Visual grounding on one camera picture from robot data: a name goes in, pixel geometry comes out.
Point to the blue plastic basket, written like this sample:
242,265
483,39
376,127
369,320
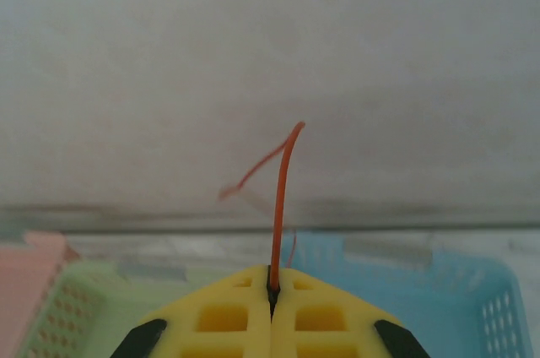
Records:
422,290

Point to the green plastic basket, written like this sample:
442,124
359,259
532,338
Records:
105,290

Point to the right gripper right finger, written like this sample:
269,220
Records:
329,324

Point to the pink plastic basket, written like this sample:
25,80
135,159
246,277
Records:
25,273

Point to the aluminium rear frame bar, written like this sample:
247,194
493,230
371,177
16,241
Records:
126,223

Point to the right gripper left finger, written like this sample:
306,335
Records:
219,324

